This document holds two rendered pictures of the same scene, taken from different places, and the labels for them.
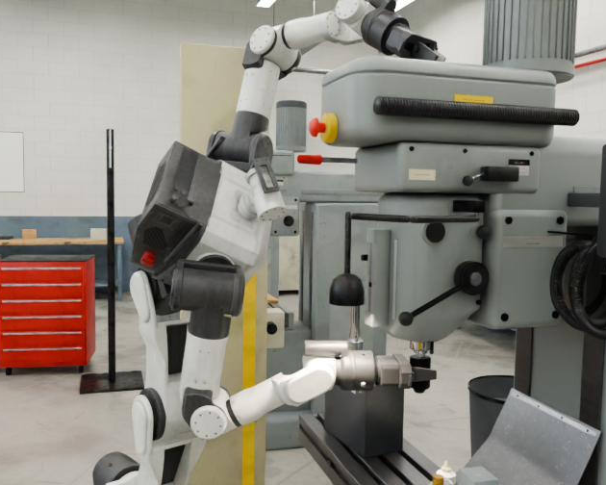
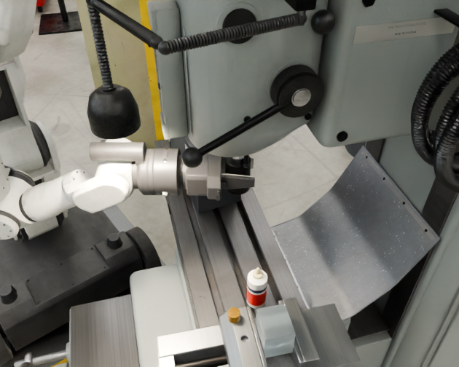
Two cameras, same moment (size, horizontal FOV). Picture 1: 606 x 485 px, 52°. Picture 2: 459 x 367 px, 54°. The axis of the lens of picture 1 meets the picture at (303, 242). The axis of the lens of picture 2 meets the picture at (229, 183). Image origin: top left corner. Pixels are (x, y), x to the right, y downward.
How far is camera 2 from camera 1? 79 cm
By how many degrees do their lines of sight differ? 36
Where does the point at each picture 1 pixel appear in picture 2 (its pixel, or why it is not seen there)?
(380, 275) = (169, 76)
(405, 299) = (200, 118)
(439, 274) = (248, 87)
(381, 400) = not seen: hidden behind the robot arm
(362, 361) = (161, 170)
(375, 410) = not seen: hidden behind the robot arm
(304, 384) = (92, 197)
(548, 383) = (399, 161)
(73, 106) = not seen: outside the picture
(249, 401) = (40, 204)
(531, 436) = (369, 207)
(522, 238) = (388, 26)
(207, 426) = not seen: outside the picture
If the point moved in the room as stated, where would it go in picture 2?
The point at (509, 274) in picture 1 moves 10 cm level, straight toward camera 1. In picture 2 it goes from (357, 81) to (344, 118)
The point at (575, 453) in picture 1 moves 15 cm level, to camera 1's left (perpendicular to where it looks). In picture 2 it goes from (406, 248) to (334, 245)
